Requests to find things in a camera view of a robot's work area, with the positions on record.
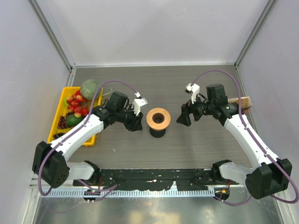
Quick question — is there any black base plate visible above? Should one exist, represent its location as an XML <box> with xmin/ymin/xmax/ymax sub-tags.
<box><xmin>85</xmin><ymin>168</ymin><xmax>237</xmax><ymax>191</ymax></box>

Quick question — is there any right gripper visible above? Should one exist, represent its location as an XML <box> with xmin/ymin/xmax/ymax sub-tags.
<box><xmin>177</xmin><ymin>92</ymin><xmax>215</xmax><ymax>126</ymax></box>

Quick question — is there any dark red coffee server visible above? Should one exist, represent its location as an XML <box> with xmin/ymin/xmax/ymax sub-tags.
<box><xmin>149</xmin><ymin>127</ymin><xmax>166</xmax><ymax>138</ymax></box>

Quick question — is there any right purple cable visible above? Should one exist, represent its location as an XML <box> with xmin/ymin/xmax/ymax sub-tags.
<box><xmin>191</xmin><ymin>70</ymin><xmax>299</xmax><ymax>206</ymax></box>

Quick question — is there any orange coffee filter box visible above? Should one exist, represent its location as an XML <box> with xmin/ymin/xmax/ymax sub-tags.
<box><xmin>228</xmin><ymin>96</ymin><xmax>252</xmax><ymax>112</ymax></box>

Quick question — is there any green netted melon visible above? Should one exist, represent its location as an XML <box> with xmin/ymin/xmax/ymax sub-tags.
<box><xmin>80</xmin><ymin>79</ymin><xmax>100</xmax><ymax>101</ymax></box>

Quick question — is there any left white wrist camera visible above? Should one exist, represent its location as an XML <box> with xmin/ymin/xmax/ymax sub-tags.
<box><xmin>132</xmin><ymin>92</ymin><xmax>148</xmax><ymax>116</ymax></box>

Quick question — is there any purple cable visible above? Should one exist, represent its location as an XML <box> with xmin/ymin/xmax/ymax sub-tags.
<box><xmin>191</xmin><ymin>70</ymin><xmax>299</xmax><ymax>206</ymax></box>
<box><xmin>38</xmin><ymin>80</ymin><xmax>142</xmax><ymax>196</ymax></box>

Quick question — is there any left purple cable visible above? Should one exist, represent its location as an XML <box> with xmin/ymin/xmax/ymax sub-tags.
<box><xmin>38</xmin><ymin>80</ymin><xmax>142</xmax><ymax>196</ymax></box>

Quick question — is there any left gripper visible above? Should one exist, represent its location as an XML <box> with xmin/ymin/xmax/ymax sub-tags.
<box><xmin>115</xmin><ymin>104</ymin><xmax>142</xmax><ymax>131</ymax></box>

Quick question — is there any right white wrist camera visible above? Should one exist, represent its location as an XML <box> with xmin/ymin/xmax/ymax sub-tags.
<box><xmin>185</xmin><ymin>83</ymin><xmax>200</xmax><ymax>104</ymax></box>

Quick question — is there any purple grape bunch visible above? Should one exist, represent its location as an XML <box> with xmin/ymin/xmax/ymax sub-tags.
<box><xmin>53</xmin><ymin>112</ymin><xmax>72</xmax><ymax>140</ymax></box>

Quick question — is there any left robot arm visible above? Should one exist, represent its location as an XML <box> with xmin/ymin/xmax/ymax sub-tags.
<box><xmin>32</xmin><ymin>91</ymin><xmax>148</xmax><ymax>188</ymax></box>

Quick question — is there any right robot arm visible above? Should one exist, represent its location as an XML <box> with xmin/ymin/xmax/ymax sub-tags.
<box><xmin>177</xmin><ymin>84</ymin><xmax>292</xmax><ymax>199</ymax></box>

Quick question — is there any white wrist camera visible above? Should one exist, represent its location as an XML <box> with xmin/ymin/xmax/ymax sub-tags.
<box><xmin>132</xmin><ymin>92</ymin><xmax>148</xmax><ymax>116</ymax></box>
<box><xmin>185</xmin><ymin>83</ymin><xmax>200</xmax><ymax>104</ymax></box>

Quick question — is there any yellow plastic tray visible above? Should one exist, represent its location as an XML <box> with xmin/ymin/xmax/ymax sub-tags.
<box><xmin>47</xmin><ymin>87</ymin><xmax>91</xmax><ymax>143</ymax></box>

